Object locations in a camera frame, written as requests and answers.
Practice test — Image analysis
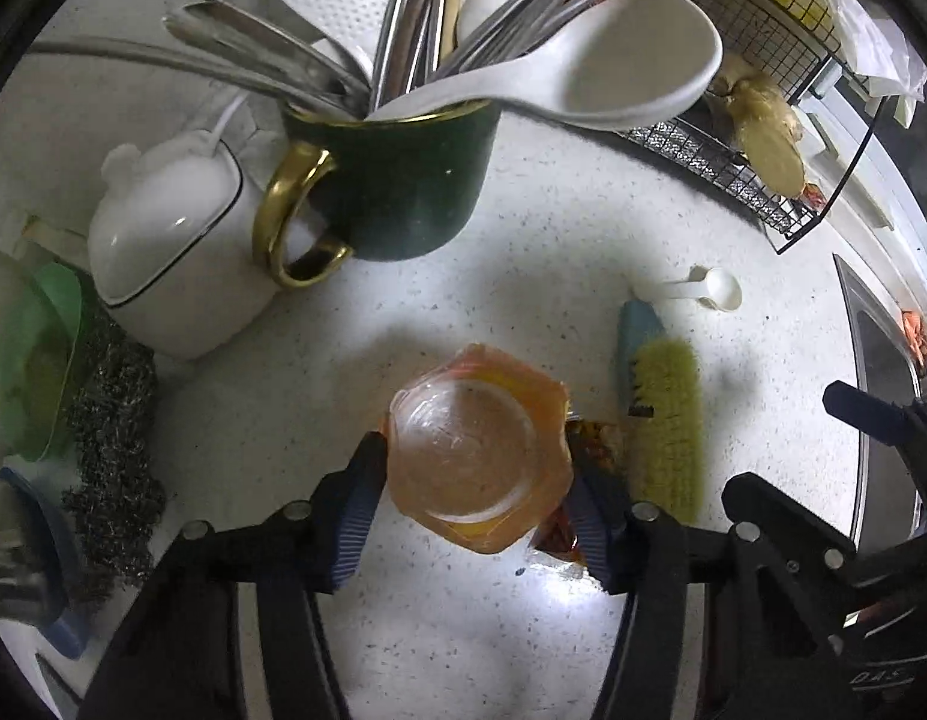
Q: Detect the bundle of steel utensils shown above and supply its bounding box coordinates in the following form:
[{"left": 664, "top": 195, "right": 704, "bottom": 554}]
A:
[{"left": 161, "top": 0, "right": 704, "bottom": 113}]

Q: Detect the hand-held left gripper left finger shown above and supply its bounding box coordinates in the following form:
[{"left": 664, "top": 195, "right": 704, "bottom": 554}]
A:
[{"left": 77, "top": 431, "right": 389, "bottom": 720}]

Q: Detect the green mug with gold handle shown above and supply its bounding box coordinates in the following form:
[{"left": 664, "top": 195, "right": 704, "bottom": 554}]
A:
[{"left": 253, "top": 97, "right": 505, "bottom": 290}]

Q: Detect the steel kettle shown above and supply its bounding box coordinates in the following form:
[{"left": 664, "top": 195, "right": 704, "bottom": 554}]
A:
[{"left": 0, "top": 487, "right": 52, "bottom": 620}]

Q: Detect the small white spoon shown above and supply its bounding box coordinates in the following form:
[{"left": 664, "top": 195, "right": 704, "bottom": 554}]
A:
[{"left": 455, "top": 0, "right": 532, "bottom": 53}]

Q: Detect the white lidded jar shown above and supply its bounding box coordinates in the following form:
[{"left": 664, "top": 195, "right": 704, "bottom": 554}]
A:
[{"left": 86, "top": 86, "right": 284, "bottom": 361}]

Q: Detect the black wire rack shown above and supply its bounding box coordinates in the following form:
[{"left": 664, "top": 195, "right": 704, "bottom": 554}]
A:
[{"left": 463, "top": 0, "right": 895, "bottom": 256}]

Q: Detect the steel wool scrubber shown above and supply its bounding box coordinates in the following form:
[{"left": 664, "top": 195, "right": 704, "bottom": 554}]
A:
[{"left": 62, "top": 300, "right": 168, "bottom": 608}]

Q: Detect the orange plastic cup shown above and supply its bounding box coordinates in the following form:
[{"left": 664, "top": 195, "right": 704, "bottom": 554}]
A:
[{"left": 386, "top": 343, "right": 573, "bottom": 556}]

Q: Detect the ginger root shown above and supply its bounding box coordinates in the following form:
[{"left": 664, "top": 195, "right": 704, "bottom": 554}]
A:
[{"left": 707, "top": 64, "right": 809, "bottom": 196}]

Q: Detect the white ladle spoon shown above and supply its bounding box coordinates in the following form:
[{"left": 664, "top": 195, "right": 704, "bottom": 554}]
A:
[{"left": 365, "top": 0, "right": 725, "bottom": 128}]

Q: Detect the white measuring scoop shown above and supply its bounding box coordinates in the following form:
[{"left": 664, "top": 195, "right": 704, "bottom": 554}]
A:
[{"left": 632, "top": 266, "right": 743, "bottom": 312}]

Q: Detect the white rag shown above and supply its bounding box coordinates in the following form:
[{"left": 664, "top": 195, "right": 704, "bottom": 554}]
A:
[{"left": 815, "top": 0, "right": 927, "bottom": 128}]

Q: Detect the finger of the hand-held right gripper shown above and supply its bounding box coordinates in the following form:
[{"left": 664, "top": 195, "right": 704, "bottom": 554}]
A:
[
  {"left": 722, "top": 472, "right": 927, "bottom": 616},
  {"left": 823, "top": 381, "right": 927, "bottom": 466}
]

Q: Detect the glass carafe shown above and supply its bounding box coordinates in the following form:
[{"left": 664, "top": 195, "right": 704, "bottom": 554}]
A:
[{"left": 0, "top": 247, "right": 85, "bottom": 466}]

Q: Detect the orange cloth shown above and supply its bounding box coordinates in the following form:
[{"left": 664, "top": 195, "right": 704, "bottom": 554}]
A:
[{"left": 899, "top": 307, "right": 927, "bottom": 361}]

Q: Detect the steel sink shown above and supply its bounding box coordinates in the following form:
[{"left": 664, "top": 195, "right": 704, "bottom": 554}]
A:
[{"left": 833, "top": 253, "right": 927, "bottom": 541}]

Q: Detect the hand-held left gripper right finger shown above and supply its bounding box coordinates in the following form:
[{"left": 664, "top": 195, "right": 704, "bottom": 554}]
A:
[{"left": 564, "top": 461, "right": 862, "bottom": 720}]

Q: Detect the yellow brush with blue handle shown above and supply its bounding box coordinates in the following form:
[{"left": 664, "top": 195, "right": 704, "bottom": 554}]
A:
[{"left": 617, "top": 298, "right": 706, "bottom": 522}]

